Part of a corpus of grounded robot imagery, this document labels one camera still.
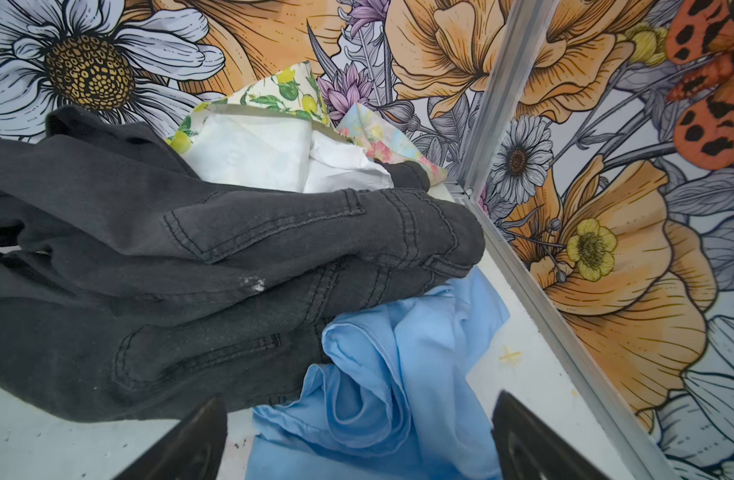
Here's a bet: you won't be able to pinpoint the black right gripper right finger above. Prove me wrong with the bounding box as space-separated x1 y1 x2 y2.
491 390 608 480

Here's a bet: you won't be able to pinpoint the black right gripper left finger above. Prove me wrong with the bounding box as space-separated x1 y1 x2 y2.
116 396 228 480

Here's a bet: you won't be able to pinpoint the light blue cloth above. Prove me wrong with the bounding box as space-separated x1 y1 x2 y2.
247 270 509 479

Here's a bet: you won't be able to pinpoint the lemon print cloth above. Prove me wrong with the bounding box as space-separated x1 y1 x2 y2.
168 62 394 194

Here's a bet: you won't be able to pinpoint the pastel floral cloth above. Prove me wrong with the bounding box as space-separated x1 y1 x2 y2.
335 103 448 186

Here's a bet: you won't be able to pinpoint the dark grey denim jeans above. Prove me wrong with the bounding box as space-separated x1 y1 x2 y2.
0 106 484 422

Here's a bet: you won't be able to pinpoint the aluminium base frame rail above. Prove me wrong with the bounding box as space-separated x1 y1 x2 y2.
460 198 676 479

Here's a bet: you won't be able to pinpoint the aluminium corner frame post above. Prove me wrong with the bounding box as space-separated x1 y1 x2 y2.
457 0 558 202

